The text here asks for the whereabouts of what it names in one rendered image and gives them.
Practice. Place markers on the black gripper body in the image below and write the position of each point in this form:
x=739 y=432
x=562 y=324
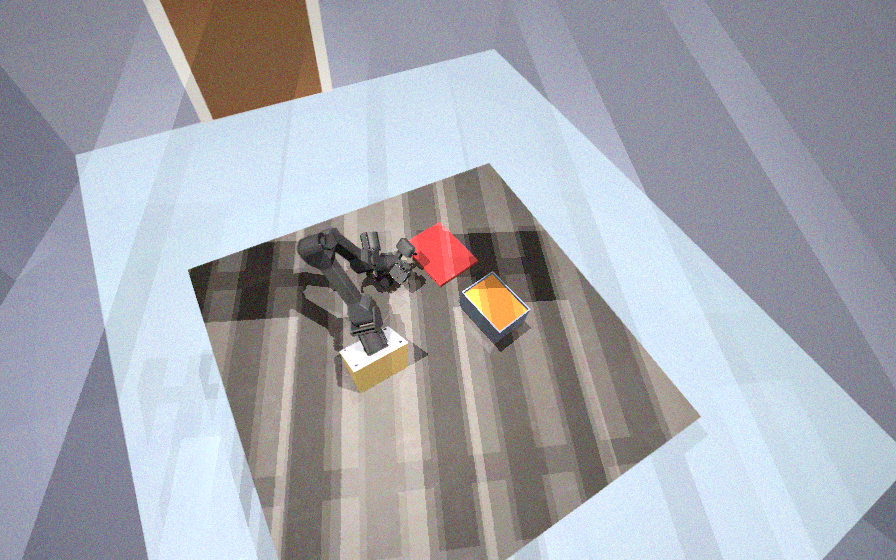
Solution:
x=405 y=248

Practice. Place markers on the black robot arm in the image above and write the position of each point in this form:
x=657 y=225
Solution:
x=319 y=251

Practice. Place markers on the red box lid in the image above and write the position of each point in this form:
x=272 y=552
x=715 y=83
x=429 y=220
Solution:
x=441 y=255

